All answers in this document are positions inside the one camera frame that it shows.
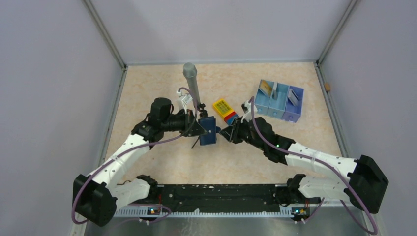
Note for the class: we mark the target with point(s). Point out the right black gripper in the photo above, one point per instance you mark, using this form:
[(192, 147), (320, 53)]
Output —
[(238, 126)]

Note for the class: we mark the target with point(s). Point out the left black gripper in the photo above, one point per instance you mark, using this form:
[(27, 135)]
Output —
[(196, 130)]

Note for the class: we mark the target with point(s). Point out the dark blue card holder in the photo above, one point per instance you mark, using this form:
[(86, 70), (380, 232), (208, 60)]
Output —
[(209, 124)]

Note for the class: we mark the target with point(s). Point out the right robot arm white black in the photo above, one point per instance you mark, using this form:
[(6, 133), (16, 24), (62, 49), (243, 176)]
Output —
[(359, 181)]

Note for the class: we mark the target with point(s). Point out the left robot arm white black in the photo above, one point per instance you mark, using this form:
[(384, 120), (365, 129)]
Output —
[(99, 195)]

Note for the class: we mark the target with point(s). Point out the gold credit card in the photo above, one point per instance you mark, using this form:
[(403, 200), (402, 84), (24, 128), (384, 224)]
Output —
[(265, 88)]

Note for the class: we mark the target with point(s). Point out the black credit card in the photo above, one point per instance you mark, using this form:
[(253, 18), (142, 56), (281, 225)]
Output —
[(274, 91)]

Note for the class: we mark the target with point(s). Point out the silver credit card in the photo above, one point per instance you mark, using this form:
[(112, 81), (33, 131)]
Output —
[(293, 98)]

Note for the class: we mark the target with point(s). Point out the black tripod stand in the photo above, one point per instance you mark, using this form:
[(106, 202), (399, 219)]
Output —
[(202, 114)]

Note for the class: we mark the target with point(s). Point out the yellow red blue toy block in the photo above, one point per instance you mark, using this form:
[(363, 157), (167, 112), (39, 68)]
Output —
[(227, 113)]

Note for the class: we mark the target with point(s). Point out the light blue drawer left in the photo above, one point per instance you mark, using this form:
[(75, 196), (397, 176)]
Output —
[(262, 102)]

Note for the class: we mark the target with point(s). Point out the light blue drawer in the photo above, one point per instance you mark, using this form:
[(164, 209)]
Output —
[(277, 107), (262, 102)]

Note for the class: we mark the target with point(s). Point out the light blue drawer middle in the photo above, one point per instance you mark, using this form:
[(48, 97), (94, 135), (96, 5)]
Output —
[(277, 107)]

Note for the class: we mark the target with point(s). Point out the grey microphone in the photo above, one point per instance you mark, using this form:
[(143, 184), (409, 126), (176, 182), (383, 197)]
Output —
[(190, 74)]

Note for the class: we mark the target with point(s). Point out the purple drawer right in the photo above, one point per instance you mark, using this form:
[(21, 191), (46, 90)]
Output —
[(292, 113)]

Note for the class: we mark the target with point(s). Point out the small wooden knob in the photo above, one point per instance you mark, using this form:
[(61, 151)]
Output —
[(327, 87)]

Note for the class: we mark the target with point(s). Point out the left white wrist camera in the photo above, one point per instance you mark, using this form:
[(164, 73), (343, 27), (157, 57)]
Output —
[(184, 99)]

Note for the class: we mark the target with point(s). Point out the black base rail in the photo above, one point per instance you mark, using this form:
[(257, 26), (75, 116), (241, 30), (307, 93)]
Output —
[(226, 198)]

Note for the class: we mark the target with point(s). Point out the aluminium frame front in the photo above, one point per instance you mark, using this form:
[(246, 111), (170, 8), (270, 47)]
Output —
[(327, 218)]

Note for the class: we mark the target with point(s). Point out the white cable duct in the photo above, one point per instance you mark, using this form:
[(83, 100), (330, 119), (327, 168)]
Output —
[(144, 212)]

